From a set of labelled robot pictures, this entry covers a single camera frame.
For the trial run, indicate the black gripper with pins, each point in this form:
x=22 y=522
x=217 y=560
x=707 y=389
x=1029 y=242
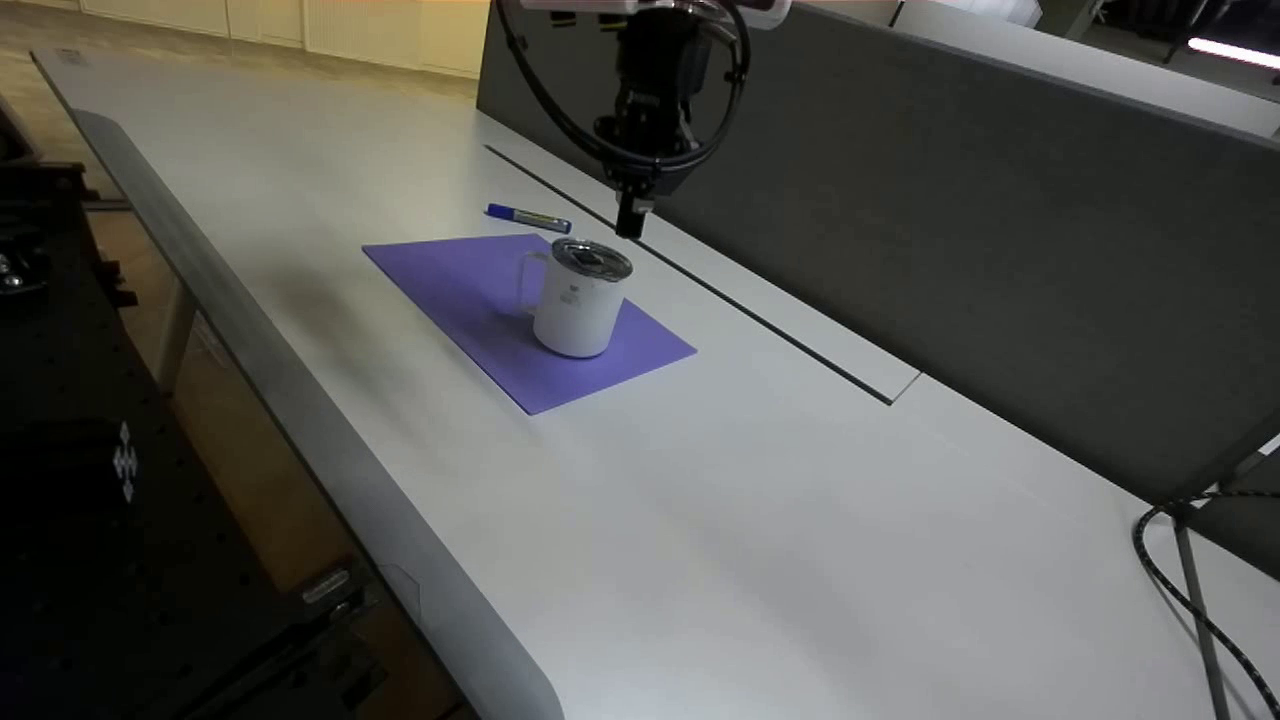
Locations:
x=658 y=93

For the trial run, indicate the blue marker pen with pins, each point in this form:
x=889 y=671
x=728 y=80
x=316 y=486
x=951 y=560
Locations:
x=529 y=216

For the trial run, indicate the purple rectangular mat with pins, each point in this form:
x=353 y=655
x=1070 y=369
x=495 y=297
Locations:
x=465 y=303

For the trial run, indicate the grey fabric desk divider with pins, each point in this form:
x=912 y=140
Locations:
x=961 y=242

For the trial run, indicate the cream cabinet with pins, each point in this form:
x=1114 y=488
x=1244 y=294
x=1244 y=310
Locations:
x=346 y=26

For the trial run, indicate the black equipment cart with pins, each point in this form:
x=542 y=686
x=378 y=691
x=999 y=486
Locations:
x=94 y=534

